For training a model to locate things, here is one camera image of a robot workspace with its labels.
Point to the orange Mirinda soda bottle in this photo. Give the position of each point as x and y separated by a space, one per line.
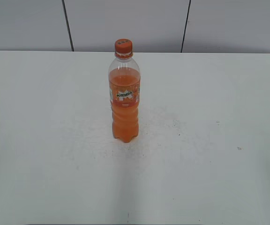
124 86

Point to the orange bottle cap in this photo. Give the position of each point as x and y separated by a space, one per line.
123 46

